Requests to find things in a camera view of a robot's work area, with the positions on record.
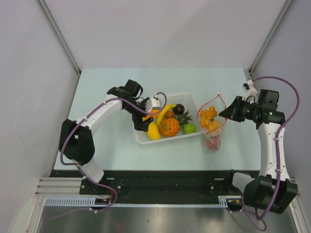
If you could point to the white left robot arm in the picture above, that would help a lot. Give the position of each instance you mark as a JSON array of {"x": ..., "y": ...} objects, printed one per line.
[{"x": 76, "y": 138}]

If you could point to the dark purple toy eggplant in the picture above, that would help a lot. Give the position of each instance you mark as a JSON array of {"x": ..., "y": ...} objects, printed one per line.
[{"x": 179, "y": 109}]

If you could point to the aluminium frame post left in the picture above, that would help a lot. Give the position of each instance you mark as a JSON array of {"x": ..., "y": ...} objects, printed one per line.
[{"x": 58, "y": 35}]

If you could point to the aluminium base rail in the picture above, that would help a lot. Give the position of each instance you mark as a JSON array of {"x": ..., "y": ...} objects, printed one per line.
[{"x": 66, "y": 187}]

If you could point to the orange toy pineapple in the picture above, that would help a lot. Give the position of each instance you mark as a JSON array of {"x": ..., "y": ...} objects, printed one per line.
[{"x": 170, "y": 127}]

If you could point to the pink toy peach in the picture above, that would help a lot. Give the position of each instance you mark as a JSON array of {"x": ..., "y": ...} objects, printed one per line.
[{"x": 213, "y": 143}]

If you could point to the orange toy fruit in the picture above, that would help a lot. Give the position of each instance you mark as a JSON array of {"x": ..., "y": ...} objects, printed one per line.
[{"x": 214, "y": 124}]

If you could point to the green toy bell pepper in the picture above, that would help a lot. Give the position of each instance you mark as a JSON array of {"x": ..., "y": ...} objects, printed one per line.
[{"x": 189, "y": 128}]

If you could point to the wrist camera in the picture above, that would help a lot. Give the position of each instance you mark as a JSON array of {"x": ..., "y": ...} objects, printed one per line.
[
  {"x": 153, "y": 103},
  {"x": 251, "y": 93}
]

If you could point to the orange toy ginger root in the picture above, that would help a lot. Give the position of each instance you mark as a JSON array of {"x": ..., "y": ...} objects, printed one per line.
[{"x": 208, "y": 115}]

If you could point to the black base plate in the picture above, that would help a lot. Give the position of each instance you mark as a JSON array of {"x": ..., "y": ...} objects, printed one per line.
[{"x": 163, "y": 187}]

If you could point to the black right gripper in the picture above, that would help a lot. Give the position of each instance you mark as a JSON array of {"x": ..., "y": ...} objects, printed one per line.
[{"x": 232, "y": 112}]

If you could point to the brown toy potato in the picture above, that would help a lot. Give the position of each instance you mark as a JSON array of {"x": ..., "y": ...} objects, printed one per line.
[{"x": 169, "y": 114}]

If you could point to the yellow toy mango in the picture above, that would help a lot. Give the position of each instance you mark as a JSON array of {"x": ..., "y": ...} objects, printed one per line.
[{"x": 153, "y": 132}]

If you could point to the clear zip bag red zipper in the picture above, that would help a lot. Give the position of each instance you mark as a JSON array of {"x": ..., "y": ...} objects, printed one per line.
[{"x": 219, "y": 104}]

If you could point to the orange toy papaya half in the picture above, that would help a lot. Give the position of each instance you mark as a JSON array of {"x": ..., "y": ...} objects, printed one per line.
[{"x": 152, "y": 113}]

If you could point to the yellow toy banana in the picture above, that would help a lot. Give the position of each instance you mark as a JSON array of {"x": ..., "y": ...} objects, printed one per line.
[{"x": 161, "y": 115}]

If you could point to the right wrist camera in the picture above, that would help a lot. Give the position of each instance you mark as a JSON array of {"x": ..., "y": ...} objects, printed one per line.
[{"x": 251, "y": 93}]

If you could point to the white perforated plastic basket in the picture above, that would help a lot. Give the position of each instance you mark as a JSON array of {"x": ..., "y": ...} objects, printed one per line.
[{"x": 190, "y": 105}]

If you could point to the aluminium frame post right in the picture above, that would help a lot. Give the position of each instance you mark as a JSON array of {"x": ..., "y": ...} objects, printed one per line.
[{"x": 271, "y": 34}]

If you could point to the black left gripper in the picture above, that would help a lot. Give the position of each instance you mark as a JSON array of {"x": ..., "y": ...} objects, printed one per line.
[{"x": 141, "y": 125}]

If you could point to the aluminium frame post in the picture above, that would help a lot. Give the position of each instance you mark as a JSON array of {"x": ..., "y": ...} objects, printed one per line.
[
  {"x": 58, "y": 35},
  {"x": 271, "y": 34}
]

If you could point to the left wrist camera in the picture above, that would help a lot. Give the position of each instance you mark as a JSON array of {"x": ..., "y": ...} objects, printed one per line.
[{"x": 153, "y": 103}]

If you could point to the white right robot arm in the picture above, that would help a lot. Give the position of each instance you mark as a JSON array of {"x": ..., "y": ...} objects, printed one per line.
[{"x": 272, "y": 189}]

